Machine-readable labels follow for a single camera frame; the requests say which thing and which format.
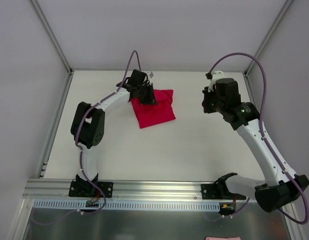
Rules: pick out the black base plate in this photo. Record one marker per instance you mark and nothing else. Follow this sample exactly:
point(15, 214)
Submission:
point(218, 191)
point(83, 189)

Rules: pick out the left aluminium frame post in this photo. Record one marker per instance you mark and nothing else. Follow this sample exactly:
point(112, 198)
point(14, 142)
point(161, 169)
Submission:
point(51, 35)

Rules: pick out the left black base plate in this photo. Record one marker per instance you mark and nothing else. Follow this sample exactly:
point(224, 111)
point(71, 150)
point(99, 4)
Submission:
point(83, 189)

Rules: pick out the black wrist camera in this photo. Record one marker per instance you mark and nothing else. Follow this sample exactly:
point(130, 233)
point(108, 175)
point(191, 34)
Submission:
point(218, 78)
point(139, 79)

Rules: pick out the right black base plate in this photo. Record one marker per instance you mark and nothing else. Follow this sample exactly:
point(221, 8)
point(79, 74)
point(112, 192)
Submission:
point(218, 191)

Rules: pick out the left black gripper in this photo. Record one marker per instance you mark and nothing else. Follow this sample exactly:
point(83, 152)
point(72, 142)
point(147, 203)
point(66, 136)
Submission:
point(146, 92)

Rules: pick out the pink folded cloth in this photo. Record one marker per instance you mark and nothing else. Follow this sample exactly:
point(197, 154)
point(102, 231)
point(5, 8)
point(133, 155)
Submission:
point(222, 238)

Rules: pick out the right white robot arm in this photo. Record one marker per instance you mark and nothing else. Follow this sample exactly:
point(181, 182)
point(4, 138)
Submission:
point(281, 184)

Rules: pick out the aluminium front rail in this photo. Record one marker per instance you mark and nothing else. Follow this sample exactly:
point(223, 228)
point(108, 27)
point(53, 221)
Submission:
point(181, 191)

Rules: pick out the red t-shirt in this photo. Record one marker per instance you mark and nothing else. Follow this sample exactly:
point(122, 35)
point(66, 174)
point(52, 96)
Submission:
point(150, 115)

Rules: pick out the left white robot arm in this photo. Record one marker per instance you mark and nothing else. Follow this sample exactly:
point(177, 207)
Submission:
point(88, 125)

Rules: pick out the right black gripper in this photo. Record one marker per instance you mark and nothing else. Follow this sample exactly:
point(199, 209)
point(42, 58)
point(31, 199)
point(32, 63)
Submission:
point(207, 101)

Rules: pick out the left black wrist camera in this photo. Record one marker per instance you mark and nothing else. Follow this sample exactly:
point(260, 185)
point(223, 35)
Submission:
point(139, 79)

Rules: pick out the slotted cable duct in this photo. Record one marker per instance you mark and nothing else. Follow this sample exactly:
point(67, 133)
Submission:
point(74, 204)

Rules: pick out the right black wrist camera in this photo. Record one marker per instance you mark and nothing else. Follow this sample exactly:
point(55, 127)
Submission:
point(218, 78)

